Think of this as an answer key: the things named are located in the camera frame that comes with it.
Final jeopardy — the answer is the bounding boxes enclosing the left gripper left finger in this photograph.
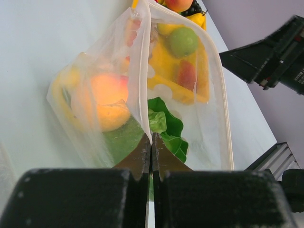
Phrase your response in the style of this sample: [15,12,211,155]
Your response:
[0,135,151,228]

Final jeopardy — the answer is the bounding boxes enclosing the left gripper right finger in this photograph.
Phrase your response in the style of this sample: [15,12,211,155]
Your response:
[152,133,297,228]

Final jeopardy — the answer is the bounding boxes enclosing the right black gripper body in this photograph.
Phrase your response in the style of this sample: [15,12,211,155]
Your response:
[254,15,304,95]

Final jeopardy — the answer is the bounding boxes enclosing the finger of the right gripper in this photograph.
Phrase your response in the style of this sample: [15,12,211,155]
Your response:
[219,40,273,83]

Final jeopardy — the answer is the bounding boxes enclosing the toy napa cabbage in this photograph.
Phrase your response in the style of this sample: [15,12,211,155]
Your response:
[103,96,190,167]

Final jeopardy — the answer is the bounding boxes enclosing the toy red pepper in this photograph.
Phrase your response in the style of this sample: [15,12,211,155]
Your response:
[176,59,196,91]

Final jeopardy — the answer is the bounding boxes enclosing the white-dotted zip top bag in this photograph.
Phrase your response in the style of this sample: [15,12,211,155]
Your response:
[47,0,234,170]

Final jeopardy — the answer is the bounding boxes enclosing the toy orange apricot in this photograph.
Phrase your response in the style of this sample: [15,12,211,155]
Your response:
[91,73,131,132]

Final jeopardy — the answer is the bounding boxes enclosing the toy yellow mango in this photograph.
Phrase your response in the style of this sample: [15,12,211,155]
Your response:
[50,66,85,132]

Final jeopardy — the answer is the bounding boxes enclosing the yellow plastic tray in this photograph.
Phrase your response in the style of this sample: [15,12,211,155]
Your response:
[132,0,210,109]

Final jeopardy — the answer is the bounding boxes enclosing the toy yellow pear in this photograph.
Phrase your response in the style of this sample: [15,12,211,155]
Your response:
[186,13,207,30]

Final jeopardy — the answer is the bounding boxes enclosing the toy green apple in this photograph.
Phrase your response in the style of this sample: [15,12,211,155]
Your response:
[168,27,198,58]

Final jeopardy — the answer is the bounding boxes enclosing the toy black grapes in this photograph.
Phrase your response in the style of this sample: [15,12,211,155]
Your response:
[180,0,204,17]

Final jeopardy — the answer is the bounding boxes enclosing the toy peach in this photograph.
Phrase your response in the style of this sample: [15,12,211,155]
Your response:
[164,0,193,12]

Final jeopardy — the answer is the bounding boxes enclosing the toy lemon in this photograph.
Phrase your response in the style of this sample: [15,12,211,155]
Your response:
[157,23,181,37]

